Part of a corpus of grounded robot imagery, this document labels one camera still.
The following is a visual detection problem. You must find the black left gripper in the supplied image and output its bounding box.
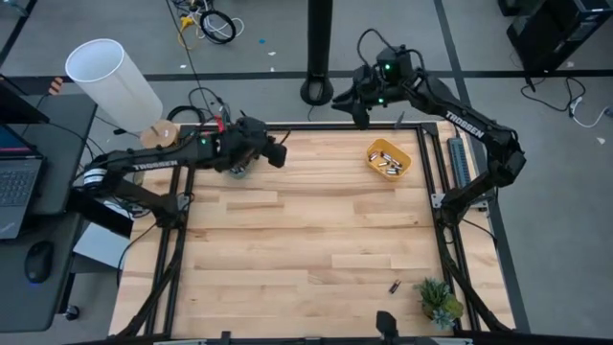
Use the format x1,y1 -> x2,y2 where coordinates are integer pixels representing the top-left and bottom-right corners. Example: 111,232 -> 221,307
222,117 -> 288,174

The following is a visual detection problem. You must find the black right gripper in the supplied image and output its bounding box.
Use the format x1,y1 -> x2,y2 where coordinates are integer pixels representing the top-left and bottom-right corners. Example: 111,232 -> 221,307
331,65 -> 387,131

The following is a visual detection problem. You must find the teal plastic bin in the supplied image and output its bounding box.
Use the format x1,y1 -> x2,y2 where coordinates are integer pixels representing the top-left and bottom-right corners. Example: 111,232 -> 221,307
227,162 -> 251,181

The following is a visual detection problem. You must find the yellow plastic bin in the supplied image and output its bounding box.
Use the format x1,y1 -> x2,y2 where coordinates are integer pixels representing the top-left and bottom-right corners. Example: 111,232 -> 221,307
366,138 -> 413,183

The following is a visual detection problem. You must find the black vertical pole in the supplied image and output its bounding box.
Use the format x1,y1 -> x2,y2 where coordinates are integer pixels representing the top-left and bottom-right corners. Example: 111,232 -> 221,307
299,0 -> 335,107

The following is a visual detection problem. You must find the black power strip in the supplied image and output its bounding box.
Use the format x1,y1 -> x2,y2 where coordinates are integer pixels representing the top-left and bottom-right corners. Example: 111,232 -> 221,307
447,137 -> 474,191

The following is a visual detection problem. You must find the white shade table lamp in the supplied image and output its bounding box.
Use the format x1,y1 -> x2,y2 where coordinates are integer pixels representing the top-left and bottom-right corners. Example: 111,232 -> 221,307
64,37 -> 179,155

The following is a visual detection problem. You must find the white flat box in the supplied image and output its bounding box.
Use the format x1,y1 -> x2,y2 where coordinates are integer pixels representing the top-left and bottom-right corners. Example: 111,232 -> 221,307
73,222 -> 131,269

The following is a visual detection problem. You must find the black desk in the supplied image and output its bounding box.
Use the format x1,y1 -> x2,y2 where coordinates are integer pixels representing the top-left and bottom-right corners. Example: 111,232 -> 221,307
0,93 -> 100,334

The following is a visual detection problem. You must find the black equipment cabinet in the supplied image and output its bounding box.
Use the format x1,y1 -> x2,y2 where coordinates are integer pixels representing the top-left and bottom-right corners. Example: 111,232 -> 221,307
496,0 -> 613,74

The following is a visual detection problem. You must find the small potted succulent plant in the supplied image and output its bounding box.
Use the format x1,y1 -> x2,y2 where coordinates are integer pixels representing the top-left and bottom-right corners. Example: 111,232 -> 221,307
414,277 -> 465,333

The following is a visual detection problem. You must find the black laptop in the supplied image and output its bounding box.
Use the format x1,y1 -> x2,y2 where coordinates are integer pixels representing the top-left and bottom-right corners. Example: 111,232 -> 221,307
0,123 -> 48,241

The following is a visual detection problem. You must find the black computer mouse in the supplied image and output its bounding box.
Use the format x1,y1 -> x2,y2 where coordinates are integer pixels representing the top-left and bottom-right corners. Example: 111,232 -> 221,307
23,239 -> 57,286

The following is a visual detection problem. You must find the black monitor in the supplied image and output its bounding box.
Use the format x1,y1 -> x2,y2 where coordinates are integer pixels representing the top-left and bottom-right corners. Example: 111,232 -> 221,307
0,74 -> 51,126

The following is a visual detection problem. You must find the thick black cable loop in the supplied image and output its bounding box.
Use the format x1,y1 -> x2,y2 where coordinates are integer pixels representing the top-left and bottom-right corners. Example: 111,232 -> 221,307
166,104 -> 207,124

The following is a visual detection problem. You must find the coiled black cable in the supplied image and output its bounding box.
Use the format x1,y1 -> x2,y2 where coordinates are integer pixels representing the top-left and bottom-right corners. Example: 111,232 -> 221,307
198,9 -> 238,46

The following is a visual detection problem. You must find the yellow cable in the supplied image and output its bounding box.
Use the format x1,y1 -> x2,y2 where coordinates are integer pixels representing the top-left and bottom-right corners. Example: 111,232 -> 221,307
177,14 -> 198,50

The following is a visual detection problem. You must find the thin black floor cable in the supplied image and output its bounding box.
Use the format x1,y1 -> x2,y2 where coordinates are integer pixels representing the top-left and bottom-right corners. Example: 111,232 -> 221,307
520,76 -> 588,114

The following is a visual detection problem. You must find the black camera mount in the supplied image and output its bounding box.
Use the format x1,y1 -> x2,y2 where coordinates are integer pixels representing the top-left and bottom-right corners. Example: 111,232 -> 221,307
375,310 -> 399,342

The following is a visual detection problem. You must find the white cable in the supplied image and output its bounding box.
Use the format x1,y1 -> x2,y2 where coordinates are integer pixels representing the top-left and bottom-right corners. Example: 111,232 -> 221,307
568,95 -> 612,129

